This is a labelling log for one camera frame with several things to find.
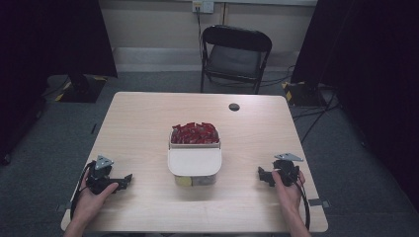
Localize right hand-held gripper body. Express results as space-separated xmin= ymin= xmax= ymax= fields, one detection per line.
xmin=272 ymin=152 xmax=304 ymax=188

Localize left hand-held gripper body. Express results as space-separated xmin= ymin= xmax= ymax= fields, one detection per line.
xmin=86 ymin=155 xmax=117 ymax=196

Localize white box lid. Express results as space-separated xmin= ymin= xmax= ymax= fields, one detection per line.
xmin=167 ymin=146 xmax=223 ymax=178

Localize clear plastic storage box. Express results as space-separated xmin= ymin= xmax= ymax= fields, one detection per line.
xmin=167 ymin=126 xmax=223 ymax=188

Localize person's left hand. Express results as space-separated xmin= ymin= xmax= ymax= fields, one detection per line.
xmin=72 ymin=169 xmax=120 ymax=223

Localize person's right hand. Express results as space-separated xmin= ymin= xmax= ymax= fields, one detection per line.
xmin=271 ymin=168 xmax=307 ymax=215

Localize grey tape strip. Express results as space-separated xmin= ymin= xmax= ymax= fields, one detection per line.
xmin=55 ymin=201 xmax=79 ymax=213
xmin=307 ymin=197 xmax=331 ymax=208

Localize heap of yellow jelly cups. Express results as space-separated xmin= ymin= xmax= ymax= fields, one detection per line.
xmin=174 ymin=176 xmax=194 ymax=188

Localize black stand base yellow tape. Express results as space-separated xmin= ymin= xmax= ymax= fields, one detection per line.
xmin=54 ymin=74 xmax=109 ymax=104
xmin=282 ymin=80 xmax=328 ymax=108

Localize pile of red snack packets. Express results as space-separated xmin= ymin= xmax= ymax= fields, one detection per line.
xmin=170 ymin=121 xmax=220 ymax=145

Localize black folding chair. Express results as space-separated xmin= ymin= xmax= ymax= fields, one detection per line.
xmin=200 ymin=25 xmax=274 ymax=96

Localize dark curtain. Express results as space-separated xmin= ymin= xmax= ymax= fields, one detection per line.
xmin=291 ymin=0 xmax=419 ymax=211
xmin=0 ymin=0 xmax=119 ymax=166

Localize left hand-held gripper black cable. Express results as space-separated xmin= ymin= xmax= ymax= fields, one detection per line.
xmin=69 ymin=160 xmax=97 ymax=220

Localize hand-held gripper black cable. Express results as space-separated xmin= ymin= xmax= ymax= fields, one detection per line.
xmin=293 ymin=179 xmax=311 ymax=231
xmin=69 ymin=160 xmax=97 ymax=220

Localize right hand-held gripper black cable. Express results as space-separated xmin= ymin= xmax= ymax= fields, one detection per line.
xmin=293 ymin=179 xmax=311 ymax=231

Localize black floor cables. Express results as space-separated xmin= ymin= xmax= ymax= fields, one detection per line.
xmin=291 ymin=93 xmax=342 ymax=144

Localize black cable from wall socket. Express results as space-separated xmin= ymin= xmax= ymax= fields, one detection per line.
xmin=196 ymin=7 xmax=205 ymax=53

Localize white wall socket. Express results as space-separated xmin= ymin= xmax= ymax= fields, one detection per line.
xmin=192 ymin=0 xmax=215 ymax=15

